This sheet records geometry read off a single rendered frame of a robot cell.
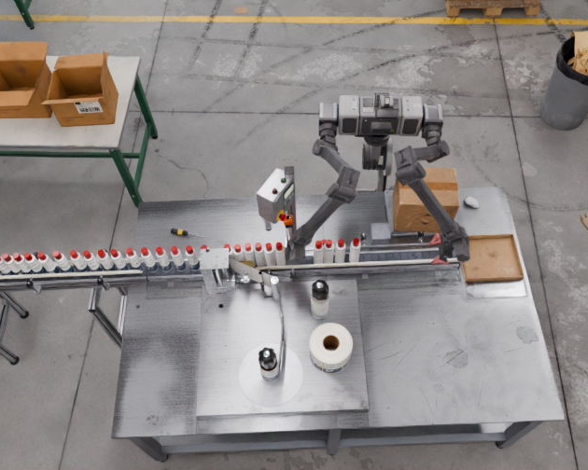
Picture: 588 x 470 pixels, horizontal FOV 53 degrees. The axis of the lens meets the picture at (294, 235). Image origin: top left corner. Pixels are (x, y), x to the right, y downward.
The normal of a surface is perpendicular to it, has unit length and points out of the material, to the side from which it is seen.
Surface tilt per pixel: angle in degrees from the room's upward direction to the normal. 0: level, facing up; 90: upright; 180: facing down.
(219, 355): 0
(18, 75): 90
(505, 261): 0
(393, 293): 0
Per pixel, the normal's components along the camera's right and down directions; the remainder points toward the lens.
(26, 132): -0.03, -0.51
